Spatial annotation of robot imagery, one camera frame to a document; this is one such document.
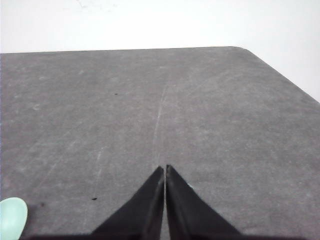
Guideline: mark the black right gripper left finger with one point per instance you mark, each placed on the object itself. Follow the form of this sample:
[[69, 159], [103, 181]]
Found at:
[[140, 218]]

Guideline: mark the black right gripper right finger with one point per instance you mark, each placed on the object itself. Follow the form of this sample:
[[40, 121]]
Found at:
[[189, 217]]

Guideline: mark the mint green plastic spoon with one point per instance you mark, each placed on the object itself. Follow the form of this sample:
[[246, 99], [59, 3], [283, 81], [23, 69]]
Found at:
[[13, 218]]

